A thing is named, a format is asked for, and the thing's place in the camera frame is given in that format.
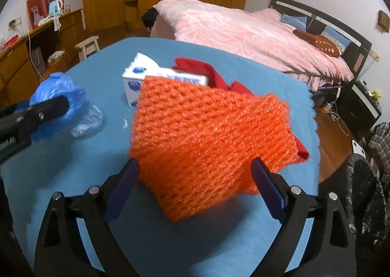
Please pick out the red paper bag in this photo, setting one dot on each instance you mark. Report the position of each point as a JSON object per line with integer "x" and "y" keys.
{"x": 10, "y": 42}

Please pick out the white cloth bundle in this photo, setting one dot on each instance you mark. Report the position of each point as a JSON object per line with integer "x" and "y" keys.
{"x": 54, "y": 56}

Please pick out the white bathroom scale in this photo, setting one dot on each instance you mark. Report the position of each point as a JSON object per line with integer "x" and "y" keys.
{"x": 358, "y": 146}

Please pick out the clear plastic bag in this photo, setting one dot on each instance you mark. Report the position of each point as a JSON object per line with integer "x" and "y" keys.
{"x": 88, "y": 120}

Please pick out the black garment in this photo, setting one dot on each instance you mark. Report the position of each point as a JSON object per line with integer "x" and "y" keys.
{"x": 149, "y": 18}

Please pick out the dark wooden bed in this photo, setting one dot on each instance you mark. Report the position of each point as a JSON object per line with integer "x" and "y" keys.
{"x": 350, "y": 47}

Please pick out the brown dotted pillow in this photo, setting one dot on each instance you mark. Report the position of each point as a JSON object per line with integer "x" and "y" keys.
{"x": 323, "y": 42}

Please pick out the large wall lamp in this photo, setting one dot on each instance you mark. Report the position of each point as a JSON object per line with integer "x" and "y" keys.
{"x": 384, "y": 21}

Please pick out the orange foam net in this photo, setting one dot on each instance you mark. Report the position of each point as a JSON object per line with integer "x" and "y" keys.
{"x": 213, "y": 143}

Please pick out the dark nightstand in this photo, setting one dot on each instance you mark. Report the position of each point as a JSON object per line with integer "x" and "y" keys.
{"x": 359, "y": 109}

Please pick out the white paper scrap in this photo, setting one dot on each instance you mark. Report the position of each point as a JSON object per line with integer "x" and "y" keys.
{"x": 125, "y": 124}

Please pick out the red picture frame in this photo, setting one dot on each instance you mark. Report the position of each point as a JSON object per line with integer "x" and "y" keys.
{"x": 48, "y": 0}
{"x": 33, "y": 12}

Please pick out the white bed controller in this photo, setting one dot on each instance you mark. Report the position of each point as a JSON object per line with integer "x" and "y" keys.
{"x": 338, "y": 91}

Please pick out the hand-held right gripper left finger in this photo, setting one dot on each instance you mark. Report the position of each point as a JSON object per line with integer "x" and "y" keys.
{"x": 121, "y": 196}

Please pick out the yellow plush toy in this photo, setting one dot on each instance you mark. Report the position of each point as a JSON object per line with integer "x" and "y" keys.
{"x": 374, "y": 94}

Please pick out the blue electric kettle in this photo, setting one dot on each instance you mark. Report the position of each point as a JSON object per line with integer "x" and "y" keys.
{"x": 55, "y": 7}

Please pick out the pink blanket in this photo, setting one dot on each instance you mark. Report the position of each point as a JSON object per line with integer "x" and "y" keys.
{"x": 228, "y": 30}

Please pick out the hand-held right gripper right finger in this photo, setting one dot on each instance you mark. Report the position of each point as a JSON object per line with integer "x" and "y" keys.
{"x": 269, "y": 187}

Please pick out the small wooden stool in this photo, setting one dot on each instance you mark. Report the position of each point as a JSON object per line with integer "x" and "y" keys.
{"x": 88, "y": 47}

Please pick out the wooden side cabinet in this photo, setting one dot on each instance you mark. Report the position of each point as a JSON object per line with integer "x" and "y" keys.
{"x": 18, "y": 63}

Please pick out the blue plastic bag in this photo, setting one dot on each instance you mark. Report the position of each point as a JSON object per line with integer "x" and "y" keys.
{"x": 58, "y": 88}

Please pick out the red cloth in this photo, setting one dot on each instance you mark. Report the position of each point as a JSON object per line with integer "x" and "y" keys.
{"x": 195, "y": 70}

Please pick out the yellow power strip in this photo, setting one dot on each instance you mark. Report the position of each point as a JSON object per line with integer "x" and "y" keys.
{"x": 327, "y": 108}

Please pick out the blue pillow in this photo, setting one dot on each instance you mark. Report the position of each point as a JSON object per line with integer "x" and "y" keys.
{"x": 294, "y": 19}
{"x": 338, "y": 38}

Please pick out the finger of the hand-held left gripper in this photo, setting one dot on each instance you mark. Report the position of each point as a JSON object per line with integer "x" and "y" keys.
{"x": 51, "y": 106}

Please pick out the white cardboard box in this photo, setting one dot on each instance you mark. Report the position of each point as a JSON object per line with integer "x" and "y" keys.
{"x": 135, "y": 83}

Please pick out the white hanging towel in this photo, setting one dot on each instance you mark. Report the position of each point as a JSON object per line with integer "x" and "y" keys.
{"x": 56, "y": 22}

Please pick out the trash bin with black bag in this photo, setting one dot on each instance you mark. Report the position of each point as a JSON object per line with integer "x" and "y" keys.
{"x": 364, "y": 191}

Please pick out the plaid shirt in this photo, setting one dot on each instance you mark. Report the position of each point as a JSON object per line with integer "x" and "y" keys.
{"x": 379, "y": 140}

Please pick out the wall socket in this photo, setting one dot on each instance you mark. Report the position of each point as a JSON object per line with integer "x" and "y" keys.
{"x": 374, "y": 55}

